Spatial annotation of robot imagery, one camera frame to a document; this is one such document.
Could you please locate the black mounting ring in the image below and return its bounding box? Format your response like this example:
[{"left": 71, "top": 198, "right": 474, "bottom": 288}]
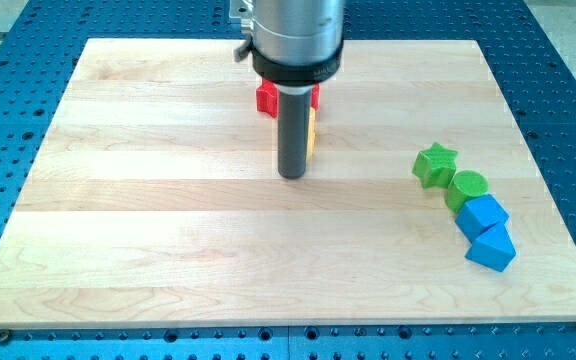
[{"left": 251, "top": 40, "right": 343, "bottom": 87}]

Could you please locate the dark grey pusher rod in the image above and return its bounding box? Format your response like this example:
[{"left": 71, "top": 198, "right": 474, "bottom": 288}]
[{"left": 277, "top": 85, "right": 312, "bottom": 179}]

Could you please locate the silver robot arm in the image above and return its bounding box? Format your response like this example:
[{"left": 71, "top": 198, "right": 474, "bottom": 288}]
[{"left": 234, "top": 0, "right": 345, "bottom": 179}]

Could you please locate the red star block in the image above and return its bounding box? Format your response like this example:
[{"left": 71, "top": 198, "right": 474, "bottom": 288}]
[{"left": 256, "top": 78, "right": 320, "bottom": 119}]

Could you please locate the yellow block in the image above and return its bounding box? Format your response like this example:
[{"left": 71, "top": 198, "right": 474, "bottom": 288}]
[{"left": 306, "top": 107, "right": 317, "bottom": 162}]

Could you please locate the green star block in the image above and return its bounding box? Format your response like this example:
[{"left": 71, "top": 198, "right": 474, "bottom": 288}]
[{"left": 412, "top": 142, "right": 458, "bottom": 189}]

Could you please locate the light wooden board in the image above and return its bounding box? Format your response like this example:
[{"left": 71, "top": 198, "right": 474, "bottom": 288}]
[{"left": 0, "top": 38, "right": 576, "bottom": 329}]

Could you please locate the green cylinder block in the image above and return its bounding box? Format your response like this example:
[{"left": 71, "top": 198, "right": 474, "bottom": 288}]
[{"left": 445, "top": 170, "right": 489, "bottom": 213}]

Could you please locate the blue cube block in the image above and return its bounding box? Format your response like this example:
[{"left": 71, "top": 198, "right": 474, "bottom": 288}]
[{"left": 455, "top": 194, "right": 509, "bottom": 242}]

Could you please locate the blue triangular block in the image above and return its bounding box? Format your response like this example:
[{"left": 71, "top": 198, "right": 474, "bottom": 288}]
[{"left": 465, "top": 223, "right": 517, "bottom": 272}]

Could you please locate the left board screw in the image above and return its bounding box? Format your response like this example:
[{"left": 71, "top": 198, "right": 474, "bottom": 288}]
[{"left": 0, "top": 329, "right": 12, "bottom": 344}]

